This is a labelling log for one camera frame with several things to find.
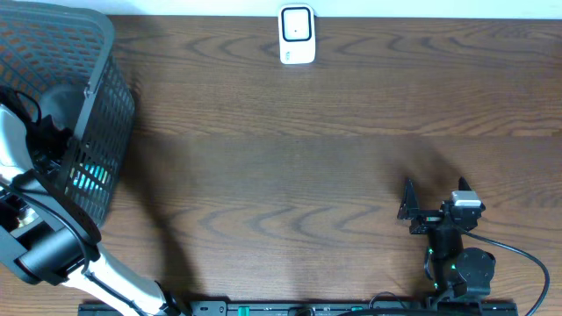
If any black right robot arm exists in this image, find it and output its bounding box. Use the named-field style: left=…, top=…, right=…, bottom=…
left=397, top=177, right=495, bottom=305

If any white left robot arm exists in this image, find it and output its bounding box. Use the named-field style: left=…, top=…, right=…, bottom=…
left=1, top=86, right=192, bottom=315

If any white barcode scanner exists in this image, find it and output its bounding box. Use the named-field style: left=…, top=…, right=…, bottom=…
left=277, top=4, right=316, bottom=65

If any grey plastic mesh basket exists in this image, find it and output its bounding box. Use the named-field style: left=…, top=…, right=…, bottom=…
left=1, top=1, right=135, bottom=226

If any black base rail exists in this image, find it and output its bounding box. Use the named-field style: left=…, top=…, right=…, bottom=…
left=78, top=299, right=519, bottom=316

